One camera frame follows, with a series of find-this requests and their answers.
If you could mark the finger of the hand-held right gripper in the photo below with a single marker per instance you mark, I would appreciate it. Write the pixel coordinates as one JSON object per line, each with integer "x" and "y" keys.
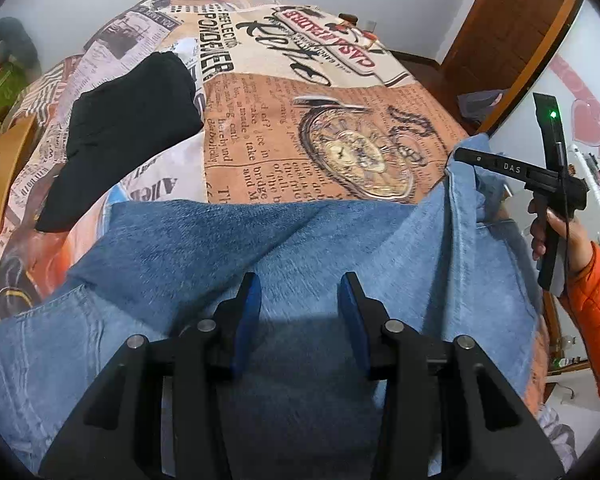
{"x": 495, "y": 164}

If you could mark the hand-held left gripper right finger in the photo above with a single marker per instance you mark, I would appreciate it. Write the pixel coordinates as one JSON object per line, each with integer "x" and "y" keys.
{"x": 352, "y": 320}

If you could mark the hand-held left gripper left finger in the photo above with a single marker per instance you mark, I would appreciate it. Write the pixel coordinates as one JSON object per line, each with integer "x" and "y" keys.
{"x": 247, "y": 320}

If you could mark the blue denim pants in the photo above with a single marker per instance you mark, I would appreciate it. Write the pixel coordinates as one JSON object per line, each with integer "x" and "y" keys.
{"x": 290, "y": 240}

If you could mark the person's right forearm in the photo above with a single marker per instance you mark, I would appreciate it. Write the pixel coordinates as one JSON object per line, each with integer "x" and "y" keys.
{"x": 595, "y": 320}

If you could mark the person's right hand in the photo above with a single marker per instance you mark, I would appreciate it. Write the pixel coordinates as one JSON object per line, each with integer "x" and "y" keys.
{"x": 577, "y": 245}

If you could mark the wooden side table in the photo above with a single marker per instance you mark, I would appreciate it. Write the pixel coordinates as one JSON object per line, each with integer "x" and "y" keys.
{"x": 555, "y": 330}

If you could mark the wooden door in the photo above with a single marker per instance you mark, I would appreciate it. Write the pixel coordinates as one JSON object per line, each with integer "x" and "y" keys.
{"x": 505, "y": 25}

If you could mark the printed blanket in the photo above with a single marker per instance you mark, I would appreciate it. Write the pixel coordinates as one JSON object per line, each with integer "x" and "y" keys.
{"x": 260, "y": 125}

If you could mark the light grey cloth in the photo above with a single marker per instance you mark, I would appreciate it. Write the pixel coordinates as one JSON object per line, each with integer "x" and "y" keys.
{"x": 555, "y": 430}

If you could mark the black cloth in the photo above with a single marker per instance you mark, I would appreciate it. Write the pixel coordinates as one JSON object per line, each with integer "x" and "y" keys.
{"x": 120, "y": 125}

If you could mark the wooden board with cutouts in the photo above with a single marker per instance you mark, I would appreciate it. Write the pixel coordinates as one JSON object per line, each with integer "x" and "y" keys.
{"x": 0, "y": 175}

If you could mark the green box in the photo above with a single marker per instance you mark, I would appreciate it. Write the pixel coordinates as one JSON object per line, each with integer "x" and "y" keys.
{"x": 0, "y": 105}

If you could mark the dark grey bag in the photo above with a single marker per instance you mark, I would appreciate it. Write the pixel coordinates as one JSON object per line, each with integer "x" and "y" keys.
{"x": 12, "y": 40}

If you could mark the pink heart wall stickers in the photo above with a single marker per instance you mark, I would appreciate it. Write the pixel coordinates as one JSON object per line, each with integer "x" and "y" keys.
{"x": 587, "y": 120}

